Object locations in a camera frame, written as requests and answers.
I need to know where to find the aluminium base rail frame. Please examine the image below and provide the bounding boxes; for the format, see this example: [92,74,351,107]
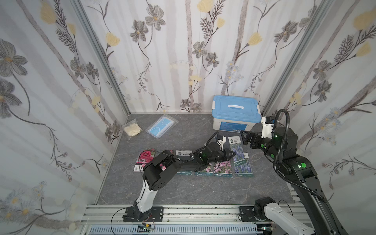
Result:
[77,204,330,235]

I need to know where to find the white back-side seed packet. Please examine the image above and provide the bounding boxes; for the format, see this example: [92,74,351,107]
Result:
[175,150,193,176]

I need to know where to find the bagged blue face masks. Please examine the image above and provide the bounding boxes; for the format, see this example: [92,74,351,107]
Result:
[146,114,179,139]

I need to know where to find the blue lidded storage box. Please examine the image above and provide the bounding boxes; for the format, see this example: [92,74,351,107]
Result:
[212,95,261,133]

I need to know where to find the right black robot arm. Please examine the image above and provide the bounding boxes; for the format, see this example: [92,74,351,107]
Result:
[240,127,347,235]

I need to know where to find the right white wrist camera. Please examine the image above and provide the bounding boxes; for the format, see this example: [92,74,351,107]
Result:
[261,116,275,139]

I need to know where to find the lavender seed packet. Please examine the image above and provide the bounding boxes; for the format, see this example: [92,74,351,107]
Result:
[234,152,254,177]
[229,136,247,166]

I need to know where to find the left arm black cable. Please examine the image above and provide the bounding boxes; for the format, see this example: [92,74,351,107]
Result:
[110,131,219,235]

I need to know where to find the pink cosmos seed packet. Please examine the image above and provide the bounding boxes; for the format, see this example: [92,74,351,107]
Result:
[195,166,213,176]
[213,161,233,178]

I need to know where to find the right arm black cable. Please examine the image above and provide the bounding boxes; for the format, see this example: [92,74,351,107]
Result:
[271,108,328,203]

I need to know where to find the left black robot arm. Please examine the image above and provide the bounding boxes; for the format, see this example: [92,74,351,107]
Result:
[122,143,236,222]

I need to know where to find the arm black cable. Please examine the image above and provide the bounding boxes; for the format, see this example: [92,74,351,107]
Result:
[110,131,219,235]
[271,108,328,203]

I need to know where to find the hollyhock seed packet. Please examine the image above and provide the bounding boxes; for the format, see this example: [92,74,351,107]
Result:
[159,164,166,171]
[133,149,156,172]

